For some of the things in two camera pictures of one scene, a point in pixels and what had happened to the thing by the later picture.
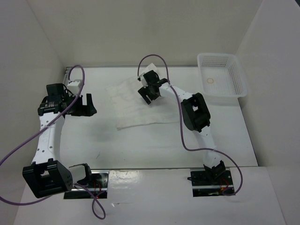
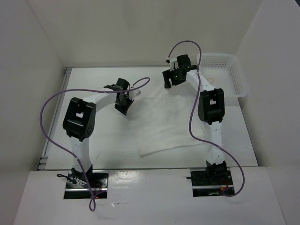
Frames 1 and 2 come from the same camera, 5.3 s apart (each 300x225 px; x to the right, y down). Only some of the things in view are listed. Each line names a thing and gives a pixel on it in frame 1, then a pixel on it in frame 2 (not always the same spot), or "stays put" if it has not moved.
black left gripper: x=87 y=110 to x=124 y=110
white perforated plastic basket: x=221 y=76 stays put
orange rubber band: x=211 y=78 stays put
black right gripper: x=144 y=91 to x=168 y=74
